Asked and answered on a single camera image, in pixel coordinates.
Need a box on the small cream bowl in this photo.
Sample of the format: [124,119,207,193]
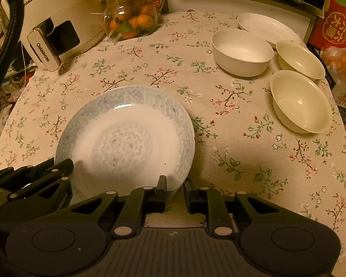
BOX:
[276,40,326,81]

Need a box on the floral tablecloth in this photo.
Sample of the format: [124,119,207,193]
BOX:
[0,12,346,256]

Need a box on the plastic bag of oranges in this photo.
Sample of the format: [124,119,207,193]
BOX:
[320,46,346,93]

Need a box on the plain white plate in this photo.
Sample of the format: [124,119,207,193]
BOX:
[237,13,302,48]

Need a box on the white air fryer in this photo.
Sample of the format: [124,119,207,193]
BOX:
[0,0,108,72]

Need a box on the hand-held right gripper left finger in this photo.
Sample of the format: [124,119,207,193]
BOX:
[72,175,168,238]

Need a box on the black braided cable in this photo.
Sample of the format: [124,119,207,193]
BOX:
[0,0,25,111]

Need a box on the glass jar of small oranges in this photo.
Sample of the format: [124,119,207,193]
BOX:
[102,0,158,41]

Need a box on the large cream bowl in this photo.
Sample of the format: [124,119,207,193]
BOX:
[270,70,333,134]

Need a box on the blue patterned plate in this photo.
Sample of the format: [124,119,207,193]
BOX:
[55,86,196,205]

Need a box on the white deep bowl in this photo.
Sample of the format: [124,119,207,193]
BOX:
[212,29,274,77]

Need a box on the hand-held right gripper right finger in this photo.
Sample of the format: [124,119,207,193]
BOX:
[183,177,280,237]

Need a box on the red lidded jar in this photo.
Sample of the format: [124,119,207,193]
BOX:
[141,0,165,14]

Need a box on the red gift box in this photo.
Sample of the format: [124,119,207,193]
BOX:
[308,0,346,49]

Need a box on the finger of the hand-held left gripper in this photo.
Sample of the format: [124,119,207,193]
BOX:
[0,157,55,191]
[7,159,75,205]

